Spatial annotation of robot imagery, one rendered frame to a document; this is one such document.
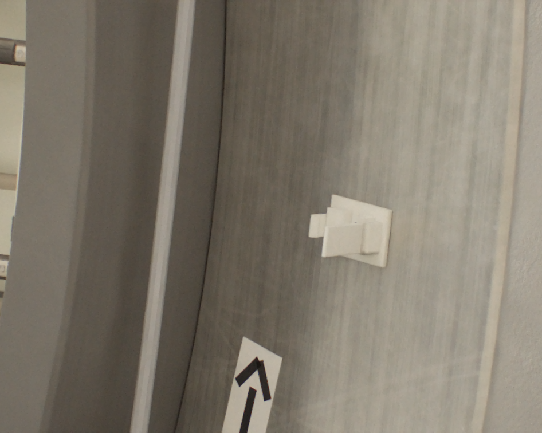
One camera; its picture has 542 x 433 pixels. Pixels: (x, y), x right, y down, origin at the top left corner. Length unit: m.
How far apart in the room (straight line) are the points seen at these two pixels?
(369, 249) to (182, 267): 0.07
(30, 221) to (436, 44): 0.13
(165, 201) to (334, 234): 0.05
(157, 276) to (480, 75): 0.11
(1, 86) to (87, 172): 5.58
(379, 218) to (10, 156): 5.62
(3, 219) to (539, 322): 5.67
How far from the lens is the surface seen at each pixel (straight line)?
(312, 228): 1.03
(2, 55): 5.83
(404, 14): 1.02
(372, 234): 1.02
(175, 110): 1.03
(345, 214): 1.03
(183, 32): 1.03
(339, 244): 1.01
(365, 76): 1.03
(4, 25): 6.61
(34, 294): 1.05
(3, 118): 6.63
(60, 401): 1.05
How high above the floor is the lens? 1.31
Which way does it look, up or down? 9 degrees down
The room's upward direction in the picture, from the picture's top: 5 degrees clockwise
